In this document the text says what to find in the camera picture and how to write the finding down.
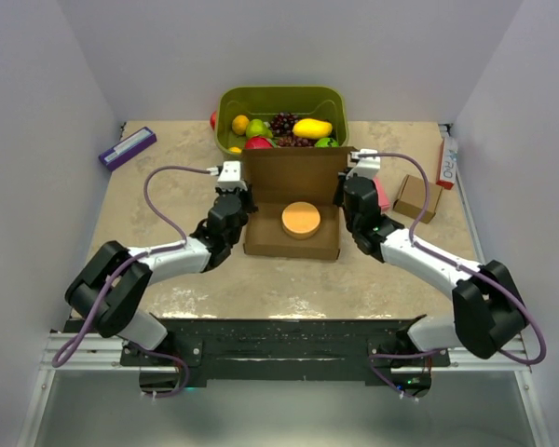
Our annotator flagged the orange round sponge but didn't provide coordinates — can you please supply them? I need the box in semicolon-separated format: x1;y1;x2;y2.
281;201;321;240

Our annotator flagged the large cardboard box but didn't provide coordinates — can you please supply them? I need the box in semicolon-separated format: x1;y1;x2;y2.
241;147;352;262

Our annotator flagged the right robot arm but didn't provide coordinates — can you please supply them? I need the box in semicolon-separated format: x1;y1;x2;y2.
334;173;530;366

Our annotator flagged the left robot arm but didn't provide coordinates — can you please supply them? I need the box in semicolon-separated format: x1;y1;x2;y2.
52;185;257;368

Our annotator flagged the small brown cardboard box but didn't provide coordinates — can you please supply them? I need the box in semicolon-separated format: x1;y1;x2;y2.
392;174;443;224

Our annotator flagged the red white toothpaste box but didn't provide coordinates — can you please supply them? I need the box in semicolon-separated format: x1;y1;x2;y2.
436;136;458;190

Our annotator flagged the purple rectangular box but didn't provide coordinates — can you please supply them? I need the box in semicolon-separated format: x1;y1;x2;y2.
98;127;157;172

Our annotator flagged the pink rectangular block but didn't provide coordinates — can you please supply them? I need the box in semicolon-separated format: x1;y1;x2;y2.
373;177;390;212

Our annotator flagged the yellow mango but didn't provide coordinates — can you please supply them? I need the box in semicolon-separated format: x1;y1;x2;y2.
293;118;333;140

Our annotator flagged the dark grape bunch lower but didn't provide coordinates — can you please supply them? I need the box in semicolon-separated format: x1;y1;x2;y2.
275;135;317;147

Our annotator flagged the dark grape bunch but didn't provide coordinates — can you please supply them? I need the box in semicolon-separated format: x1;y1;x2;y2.
269;112;300;138
275;135;317;147

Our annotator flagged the green plastic bin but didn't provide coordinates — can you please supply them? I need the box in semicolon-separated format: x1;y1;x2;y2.
214;86;348;157

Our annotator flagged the dark grape bunch upper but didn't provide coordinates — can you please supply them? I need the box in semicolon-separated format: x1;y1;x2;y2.
269;112;300;138

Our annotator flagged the green pear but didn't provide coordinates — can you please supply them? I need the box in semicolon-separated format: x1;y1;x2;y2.
245;118;273;139

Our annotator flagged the red fruit behind bin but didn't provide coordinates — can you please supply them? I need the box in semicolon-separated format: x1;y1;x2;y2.
210;111;217;131

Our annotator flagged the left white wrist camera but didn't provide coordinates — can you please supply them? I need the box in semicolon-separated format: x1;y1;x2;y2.
207;161;247;192

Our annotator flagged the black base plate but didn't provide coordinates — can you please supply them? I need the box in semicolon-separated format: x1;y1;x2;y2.
120;318;450;397

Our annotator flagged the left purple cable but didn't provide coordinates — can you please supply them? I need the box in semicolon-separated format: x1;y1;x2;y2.
50;165;215;400

